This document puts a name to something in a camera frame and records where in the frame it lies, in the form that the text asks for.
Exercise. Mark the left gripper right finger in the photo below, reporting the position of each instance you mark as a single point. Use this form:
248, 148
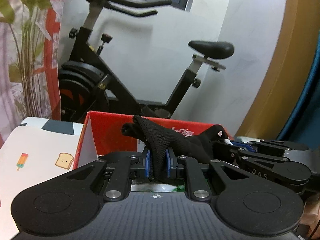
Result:
188, 169

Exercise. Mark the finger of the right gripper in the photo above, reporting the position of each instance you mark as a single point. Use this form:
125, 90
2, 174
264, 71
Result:
243, 145
231, 153

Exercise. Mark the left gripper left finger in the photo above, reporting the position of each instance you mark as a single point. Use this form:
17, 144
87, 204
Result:
123, 168

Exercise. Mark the green sachet with tassel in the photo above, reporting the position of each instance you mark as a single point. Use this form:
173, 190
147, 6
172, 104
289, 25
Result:
144, 185

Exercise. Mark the black glove white fingertips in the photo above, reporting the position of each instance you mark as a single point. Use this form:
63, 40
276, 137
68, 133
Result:
159, 139

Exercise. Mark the red strawberry cardboard box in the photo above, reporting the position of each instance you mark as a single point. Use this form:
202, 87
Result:
101, 135

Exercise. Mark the white patterned tablecloth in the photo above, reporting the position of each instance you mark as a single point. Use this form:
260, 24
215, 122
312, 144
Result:
35, 151

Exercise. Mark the red printed backdrop curtain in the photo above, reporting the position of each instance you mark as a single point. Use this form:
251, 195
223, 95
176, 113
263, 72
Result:
30, 33

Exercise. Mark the wooden door frame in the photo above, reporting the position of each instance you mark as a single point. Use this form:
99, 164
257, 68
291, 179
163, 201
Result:
287, 73

